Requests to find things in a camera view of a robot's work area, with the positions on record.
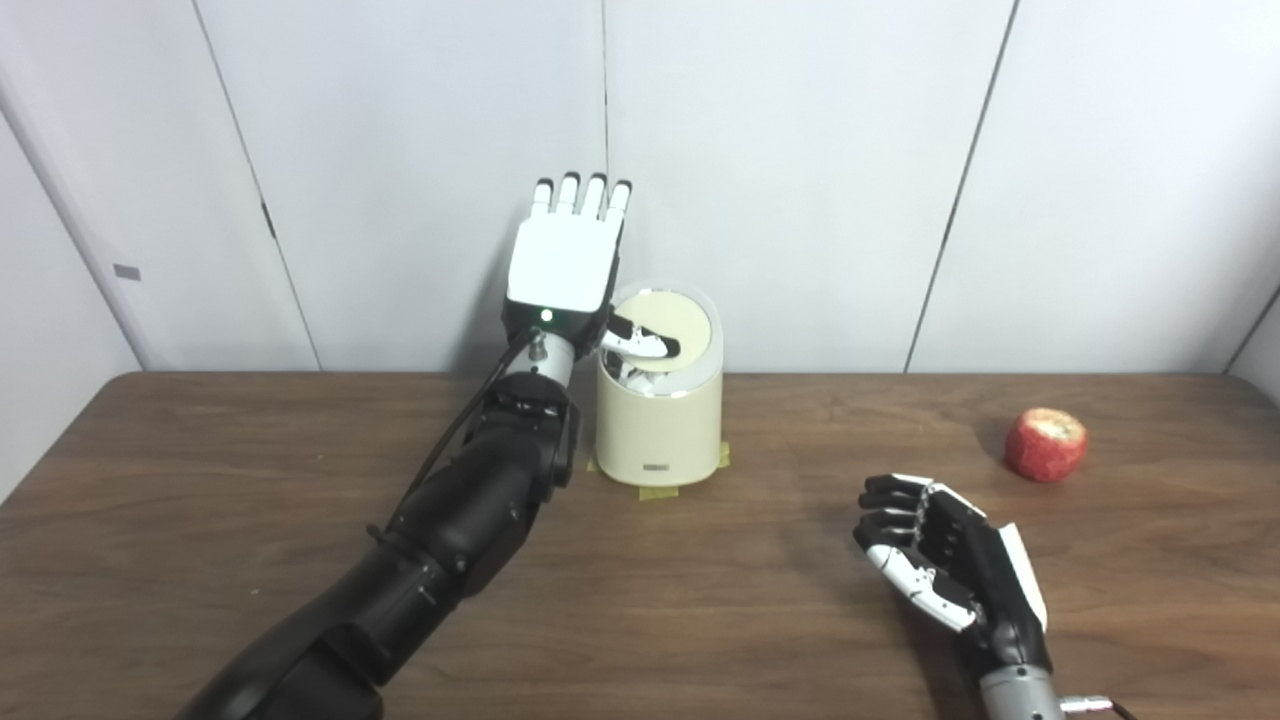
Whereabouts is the cream-colored bin body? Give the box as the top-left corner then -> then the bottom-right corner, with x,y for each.
594,283 -> 725,489

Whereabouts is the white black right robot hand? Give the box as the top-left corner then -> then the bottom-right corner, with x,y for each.
852,473 -> 1053,676

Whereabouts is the red apple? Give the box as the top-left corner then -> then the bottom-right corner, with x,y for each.
1004,407 -> 1089,484

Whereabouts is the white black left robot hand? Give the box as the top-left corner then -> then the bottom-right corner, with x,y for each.
500,172 -> 683,361

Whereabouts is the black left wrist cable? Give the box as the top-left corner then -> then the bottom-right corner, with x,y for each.
395,340 -> 536,521

